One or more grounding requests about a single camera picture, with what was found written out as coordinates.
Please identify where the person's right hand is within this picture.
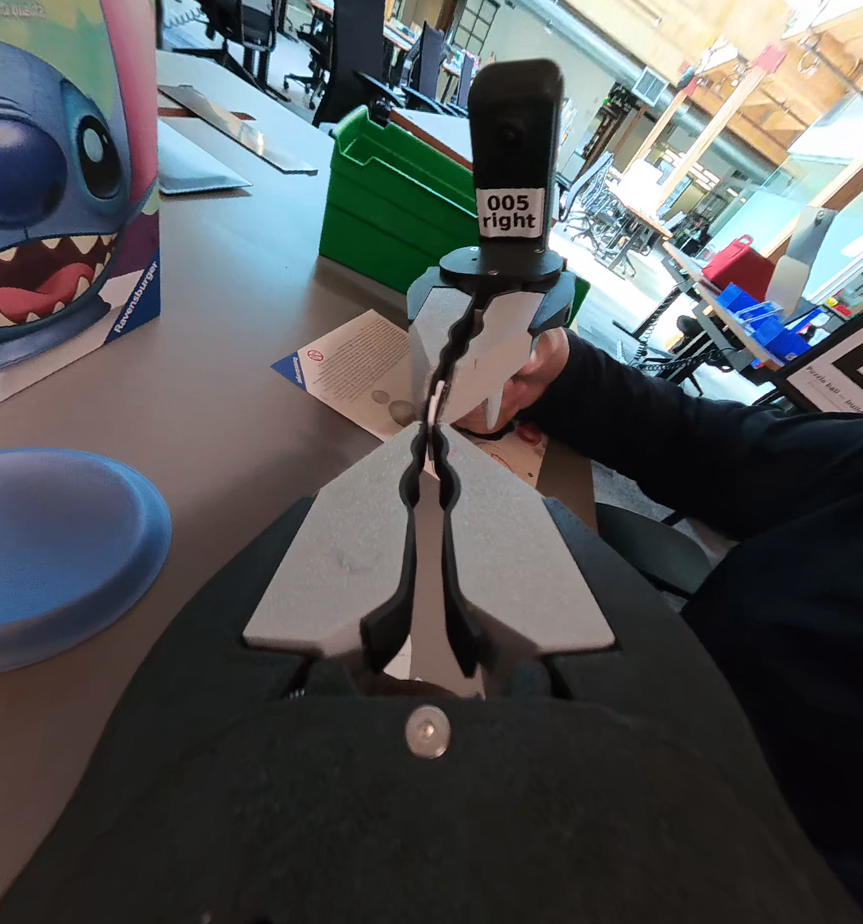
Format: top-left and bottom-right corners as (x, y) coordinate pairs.
(502, 327), (572, 436)

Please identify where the blue storage bin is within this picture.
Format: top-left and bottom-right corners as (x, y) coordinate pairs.
(713, 283), (782, 340)
(763, 307), (829, 362)

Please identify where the blue round stand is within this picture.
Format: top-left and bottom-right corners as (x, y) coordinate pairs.
(0, 448), (173, 680)

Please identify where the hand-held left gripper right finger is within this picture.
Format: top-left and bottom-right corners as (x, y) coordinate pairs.
(430, 422), (616, 680)

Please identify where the long flat metal plate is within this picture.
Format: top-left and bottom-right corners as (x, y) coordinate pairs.
(159, 83), (318, 174)

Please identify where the white instruction sheet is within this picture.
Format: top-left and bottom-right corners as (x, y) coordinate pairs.
(271, 309), (548, 485)

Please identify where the black and white tag sign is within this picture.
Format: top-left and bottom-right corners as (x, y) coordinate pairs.
(778, 296), (863, 416)

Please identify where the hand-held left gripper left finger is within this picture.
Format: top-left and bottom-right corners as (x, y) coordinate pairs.
(241, 422), (425, 676)

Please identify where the red bag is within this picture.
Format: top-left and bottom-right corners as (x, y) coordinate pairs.
(702, 234), (775, 293)

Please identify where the green plastic bin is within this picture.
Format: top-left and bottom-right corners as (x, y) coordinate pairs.
(319, 104), (591, 304)

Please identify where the person's right forearm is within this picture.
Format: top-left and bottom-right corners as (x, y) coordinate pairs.
(525, 331), (863, 542)

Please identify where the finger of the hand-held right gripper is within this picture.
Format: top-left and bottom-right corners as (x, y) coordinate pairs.
(408, 285), (486, 405)
(437, 291), (548, 432)

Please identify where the grey flat pad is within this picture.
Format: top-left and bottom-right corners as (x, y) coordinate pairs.
(159, 119), (254, 196)

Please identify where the cartoon puzzle box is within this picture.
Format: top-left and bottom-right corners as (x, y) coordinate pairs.
(0, 0), (162, 421)

